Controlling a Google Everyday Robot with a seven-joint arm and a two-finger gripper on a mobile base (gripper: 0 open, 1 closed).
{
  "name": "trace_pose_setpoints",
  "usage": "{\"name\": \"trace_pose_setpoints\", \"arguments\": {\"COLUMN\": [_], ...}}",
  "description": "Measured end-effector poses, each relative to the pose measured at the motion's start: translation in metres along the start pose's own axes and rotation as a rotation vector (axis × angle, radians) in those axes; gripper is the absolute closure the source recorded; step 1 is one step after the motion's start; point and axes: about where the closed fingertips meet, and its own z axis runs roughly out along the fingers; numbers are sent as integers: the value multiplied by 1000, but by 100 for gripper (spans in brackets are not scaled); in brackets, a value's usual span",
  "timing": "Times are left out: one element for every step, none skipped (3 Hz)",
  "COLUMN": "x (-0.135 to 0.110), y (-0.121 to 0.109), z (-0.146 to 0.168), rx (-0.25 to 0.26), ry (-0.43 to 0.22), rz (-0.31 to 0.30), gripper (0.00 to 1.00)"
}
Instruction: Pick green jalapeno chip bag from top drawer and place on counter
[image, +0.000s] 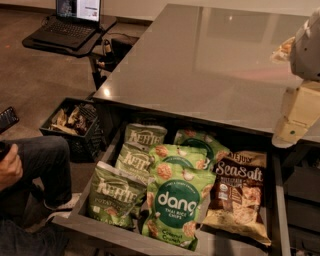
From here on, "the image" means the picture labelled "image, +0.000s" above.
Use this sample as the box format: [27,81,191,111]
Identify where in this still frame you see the open grey drawer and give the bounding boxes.
[53,111,290,256]

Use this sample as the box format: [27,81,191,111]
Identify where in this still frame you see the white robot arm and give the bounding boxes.
[272,9,320,148]

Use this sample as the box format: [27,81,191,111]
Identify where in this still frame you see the back green Dang chip bag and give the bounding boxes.
[174,129,230,164]

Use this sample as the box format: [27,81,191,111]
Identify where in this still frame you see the middle green Dang chip bag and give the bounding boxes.
[149,144,207,170]

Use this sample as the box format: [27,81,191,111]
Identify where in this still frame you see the black laptop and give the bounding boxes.
[31,0,101,49]

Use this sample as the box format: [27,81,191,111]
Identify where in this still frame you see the person's hand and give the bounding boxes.
[0,144,23,191]

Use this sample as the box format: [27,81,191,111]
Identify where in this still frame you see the brown sea salt chip bag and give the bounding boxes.
[203,151,271,246]

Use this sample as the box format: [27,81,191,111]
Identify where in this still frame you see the middle green Kettle chip bag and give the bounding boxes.
[115,142,151,183]

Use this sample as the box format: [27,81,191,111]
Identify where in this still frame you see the front green Kettle chip bag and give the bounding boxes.
[87,161,147,229]

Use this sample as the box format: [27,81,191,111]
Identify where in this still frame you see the green dang chip bag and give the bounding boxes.
[149,144,207,170]
[174,129,230,164]
[141,161,217,252]

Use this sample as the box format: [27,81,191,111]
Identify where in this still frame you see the green kettle chip bag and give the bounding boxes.
[124,123,167,146]
[115,142,151,183]
[87,161,147,229]

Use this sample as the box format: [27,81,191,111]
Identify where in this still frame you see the black plastic crate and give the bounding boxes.
[39,98,105,162]

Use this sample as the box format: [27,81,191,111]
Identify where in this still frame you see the black laptop stand table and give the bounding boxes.
[22,16,117,89]

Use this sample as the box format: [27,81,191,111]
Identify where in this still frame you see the snack wrappers in crate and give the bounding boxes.
[49,104,96,136]

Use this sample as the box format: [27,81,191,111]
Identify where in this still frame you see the front green Dang chip bag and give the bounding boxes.
[141,161,217,252]

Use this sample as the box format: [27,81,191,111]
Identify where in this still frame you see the person's leg in jeans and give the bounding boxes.
[0,136,72,225]

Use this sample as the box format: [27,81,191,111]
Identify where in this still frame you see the white sneaker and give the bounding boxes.
[43,193,81,211]

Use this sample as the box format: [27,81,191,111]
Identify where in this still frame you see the back green Kettle chip bag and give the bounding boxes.
[124,123,167,146]

